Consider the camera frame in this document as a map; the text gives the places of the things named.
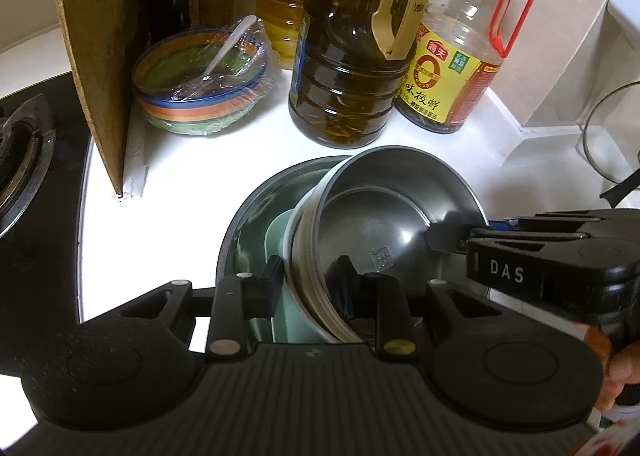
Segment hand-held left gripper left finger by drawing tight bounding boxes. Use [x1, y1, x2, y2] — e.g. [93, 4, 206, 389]
[117, 255, 285, 363]

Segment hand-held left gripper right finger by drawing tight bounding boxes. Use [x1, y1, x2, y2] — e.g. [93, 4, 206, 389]
[325, 256, 503, 362]

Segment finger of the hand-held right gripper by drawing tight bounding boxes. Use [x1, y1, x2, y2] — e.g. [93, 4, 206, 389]
[487, 210, 640, 233]
[425, 223, 601, 255]

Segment cream ridged bowl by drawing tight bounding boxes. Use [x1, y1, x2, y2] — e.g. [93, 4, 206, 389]
[282, 198, 363, 344]

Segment large steel basin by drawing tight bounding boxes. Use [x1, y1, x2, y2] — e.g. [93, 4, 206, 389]
[216, 155, 381, 344]

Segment small steel bowl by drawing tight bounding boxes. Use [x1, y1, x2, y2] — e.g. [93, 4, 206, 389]
[300, 145, 493, 337]

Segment person's right hand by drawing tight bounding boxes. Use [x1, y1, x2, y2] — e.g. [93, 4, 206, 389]
[582, 325, 640, 412]

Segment red and white clothing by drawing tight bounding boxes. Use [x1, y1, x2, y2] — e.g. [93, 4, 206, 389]
[570, 416, 640, 456]

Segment large dark oil bottle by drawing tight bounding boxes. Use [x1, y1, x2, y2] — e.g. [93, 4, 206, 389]
[287, 0, 441, 149]

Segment plastic wrapped striped bowl stack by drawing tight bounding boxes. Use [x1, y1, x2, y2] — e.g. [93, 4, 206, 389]
[131, 16, 275, 137]

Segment black gas stove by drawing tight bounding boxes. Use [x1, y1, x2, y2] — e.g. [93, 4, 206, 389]
[0, 70, 108, 377]

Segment white plastic spoon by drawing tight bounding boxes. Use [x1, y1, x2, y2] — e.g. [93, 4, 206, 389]
[200, 17, 253, 81]

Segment yellow cooking oil bottle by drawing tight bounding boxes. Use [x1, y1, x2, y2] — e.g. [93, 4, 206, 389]
[256, 0, 321, 70]

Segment brown cardboard board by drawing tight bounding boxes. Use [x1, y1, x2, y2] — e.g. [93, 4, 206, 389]
[50, 0, 151, 199]

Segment glass lid with black handle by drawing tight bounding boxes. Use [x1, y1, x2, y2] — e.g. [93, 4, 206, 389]
[582, 83, 640, 209]

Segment red handled soy sauce bottle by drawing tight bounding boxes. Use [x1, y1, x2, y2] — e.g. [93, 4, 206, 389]
[392, 0, 538, 135]

